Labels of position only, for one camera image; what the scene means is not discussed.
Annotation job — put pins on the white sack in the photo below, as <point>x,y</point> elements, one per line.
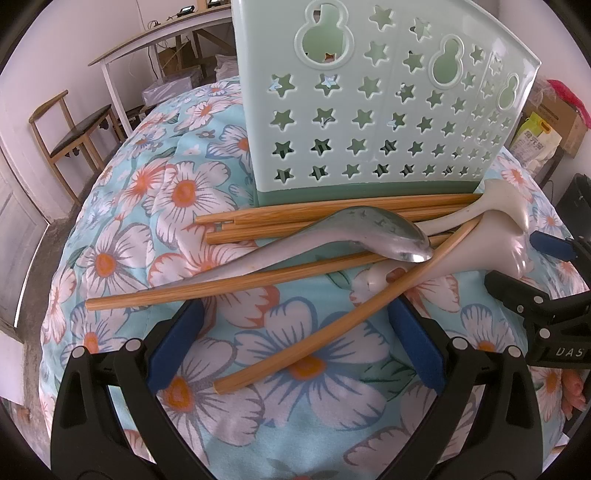
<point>226,67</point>

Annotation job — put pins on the brown cardboard box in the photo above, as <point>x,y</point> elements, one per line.
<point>178,57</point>

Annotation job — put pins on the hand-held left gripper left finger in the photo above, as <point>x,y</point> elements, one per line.
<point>178,344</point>

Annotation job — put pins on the yellow white rice bag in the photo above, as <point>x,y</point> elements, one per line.
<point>535,143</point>

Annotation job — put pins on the floral blue tablecloth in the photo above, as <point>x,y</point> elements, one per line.
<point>300,415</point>

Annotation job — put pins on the metal spoon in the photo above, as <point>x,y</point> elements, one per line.
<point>378,230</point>

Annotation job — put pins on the black device lit screen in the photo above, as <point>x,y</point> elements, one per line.
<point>184,10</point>
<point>217,3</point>

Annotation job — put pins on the white door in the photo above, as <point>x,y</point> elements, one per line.
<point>18,240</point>

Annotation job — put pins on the white table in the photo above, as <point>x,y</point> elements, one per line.
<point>138,40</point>

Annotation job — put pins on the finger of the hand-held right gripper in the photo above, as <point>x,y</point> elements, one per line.
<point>545,309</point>
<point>551,243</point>

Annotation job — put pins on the green plastic utensil holder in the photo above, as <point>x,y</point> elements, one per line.
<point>346,101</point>

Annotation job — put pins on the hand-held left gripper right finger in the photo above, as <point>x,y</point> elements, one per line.
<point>418,344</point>

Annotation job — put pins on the open cardboard box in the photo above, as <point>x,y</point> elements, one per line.
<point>561,124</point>

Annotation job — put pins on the wooden chair black seat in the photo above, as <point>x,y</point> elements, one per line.
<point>78,131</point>

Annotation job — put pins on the wooden chopstick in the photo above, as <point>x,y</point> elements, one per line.
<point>258,234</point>
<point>244,377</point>
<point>323,208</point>
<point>184,287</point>
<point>277,224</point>

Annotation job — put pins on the plastic covered box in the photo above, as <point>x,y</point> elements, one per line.
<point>168,87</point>

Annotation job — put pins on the black trash bin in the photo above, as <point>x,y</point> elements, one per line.
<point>577,203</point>

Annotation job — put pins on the red plastic bag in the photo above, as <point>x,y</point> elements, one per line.
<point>565,92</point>

